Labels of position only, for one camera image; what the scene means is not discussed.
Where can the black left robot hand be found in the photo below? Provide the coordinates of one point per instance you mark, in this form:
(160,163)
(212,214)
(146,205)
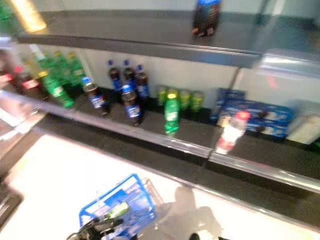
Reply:
(100,227)

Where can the green bottle in basket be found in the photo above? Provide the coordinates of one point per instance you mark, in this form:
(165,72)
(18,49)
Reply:
(117,210)

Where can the yellow drink bottle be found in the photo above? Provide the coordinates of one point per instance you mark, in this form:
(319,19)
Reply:
(28,13)

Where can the Pepsi bottle blue cap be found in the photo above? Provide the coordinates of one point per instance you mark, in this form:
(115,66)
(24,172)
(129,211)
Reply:
(129,72)
(142,82)
(96,98)
(131,107)
(115,75)

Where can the dark grey shelf board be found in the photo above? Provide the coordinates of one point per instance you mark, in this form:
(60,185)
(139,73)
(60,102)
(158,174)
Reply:
(125,32)
(225,182)
(195,135)

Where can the green soda bottle yellow cap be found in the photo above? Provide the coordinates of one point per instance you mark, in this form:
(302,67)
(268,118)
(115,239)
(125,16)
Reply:
(56,90)
(172,115)
(61,67)
(76,68)
(44,62)

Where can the Coca-Cola bottle red label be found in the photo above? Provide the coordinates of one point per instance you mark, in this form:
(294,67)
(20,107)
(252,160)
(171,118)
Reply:
(6,72)
(30,82)

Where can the clear water bottle red cap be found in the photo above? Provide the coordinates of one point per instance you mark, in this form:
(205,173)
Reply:
(231,133)

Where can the blue Oreo box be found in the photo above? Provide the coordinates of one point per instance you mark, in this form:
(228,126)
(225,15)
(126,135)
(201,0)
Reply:
(270,128)
(225,100)
(265,111)

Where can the white carton box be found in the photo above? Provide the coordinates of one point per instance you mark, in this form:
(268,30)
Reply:
(306,125)

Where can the large Pepsi bottle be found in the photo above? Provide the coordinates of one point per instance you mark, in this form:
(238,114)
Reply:
(206,17)

